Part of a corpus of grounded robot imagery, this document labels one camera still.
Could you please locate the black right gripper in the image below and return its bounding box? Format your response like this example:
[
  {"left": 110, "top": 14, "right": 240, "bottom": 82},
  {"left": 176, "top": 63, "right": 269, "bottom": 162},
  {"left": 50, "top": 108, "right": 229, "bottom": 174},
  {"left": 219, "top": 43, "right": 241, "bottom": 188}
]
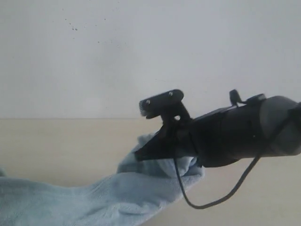
[{"left": 135, "top": 118, "right": 202, "bottom": 166}]

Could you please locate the black velcro strap loop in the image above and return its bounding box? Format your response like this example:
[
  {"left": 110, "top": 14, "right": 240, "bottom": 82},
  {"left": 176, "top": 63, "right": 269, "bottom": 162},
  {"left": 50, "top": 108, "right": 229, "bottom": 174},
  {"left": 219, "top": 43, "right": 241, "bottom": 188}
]
[{"left": 229, "top": 89, "right": 244, "bottom": 106}]

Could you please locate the light blue fluffy towel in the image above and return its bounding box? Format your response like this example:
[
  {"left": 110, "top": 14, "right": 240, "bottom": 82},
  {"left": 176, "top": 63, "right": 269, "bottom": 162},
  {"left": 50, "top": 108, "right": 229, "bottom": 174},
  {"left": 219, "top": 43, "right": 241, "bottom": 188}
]
[{"left": 0, "top": 133, "right": 207, "bottom": 226}]

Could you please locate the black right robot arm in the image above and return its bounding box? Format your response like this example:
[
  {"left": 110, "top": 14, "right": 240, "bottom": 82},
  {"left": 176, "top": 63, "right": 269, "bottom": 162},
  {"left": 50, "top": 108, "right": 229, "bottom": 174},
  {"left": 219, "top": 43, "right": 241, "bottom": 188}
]
[{"left": 135, "top": 95, "right": 301, "bottom": 168}]

